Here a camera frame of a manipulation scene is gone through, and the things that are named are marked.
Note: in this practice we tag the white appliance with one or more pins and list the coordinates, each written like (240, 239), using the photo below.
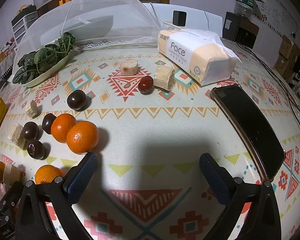
(202, 17)

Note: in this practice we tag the sugarcane piece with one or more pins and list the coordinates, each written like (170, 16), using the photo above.
(17, 135)
(12, 173)
(164, 77)
(32, 109)

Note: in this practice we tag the dark purple plum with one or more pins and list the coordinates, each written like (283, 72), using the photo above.
(30, 130)
(47, 123)
(35, 149)
(76, 100)

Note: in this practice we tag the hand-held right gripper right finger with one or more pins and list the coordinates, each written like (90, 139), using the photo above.
(212, 177)

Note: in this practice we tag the white mesh food cover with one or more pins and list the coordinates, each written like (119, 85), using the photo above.
(102, 7)

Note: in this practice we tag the plastic drawer unit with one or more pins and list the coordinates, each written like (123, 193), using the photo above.
(23, 23)

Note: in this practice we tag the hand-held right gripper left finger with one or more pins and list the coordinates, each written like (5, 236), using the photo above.
(82, 175)

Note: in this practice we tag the clear water bottle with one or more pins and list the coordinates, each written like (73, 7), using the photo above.
(243, 2)

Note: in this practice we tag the black box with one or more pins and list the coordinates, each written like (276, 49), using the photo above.
(240, 30)

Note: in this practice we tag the small black cube device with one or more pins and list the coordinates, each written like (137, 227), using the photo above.
(178, 18)

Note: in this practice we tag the peeled pale fruit chunk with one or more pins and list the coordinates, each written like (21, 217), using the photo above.
(128, 67)

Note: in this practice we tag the plate of green spinach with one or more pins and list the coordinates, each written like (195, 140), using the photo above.
(42, 57)

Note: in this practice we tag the wall poster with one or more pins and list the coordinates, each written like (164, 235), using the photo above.
(277, 12)

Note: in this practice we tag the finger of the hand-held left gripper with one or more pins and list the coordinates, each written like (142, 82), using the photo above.
(11, 195)

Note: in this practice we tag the black smartphone in case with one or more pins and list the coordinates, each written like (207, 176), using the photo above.
(252, 127)

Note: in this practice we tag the pale green oval plate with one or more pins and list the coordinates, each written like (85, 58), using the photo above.
(48, 72)

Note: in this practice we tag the patterned tablecloth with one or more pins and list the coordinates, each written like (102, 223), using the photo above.
(152, 135)

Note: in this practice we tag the stack of cardboard boxes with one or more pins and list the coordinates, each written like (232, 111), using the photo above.
(288, 52)

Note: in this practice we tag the red date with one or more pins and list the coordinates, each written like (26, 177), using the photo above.
(145, 84)

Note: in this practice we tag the tissue paper pack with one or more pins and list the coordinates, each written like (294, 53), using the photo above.
(195, 52)

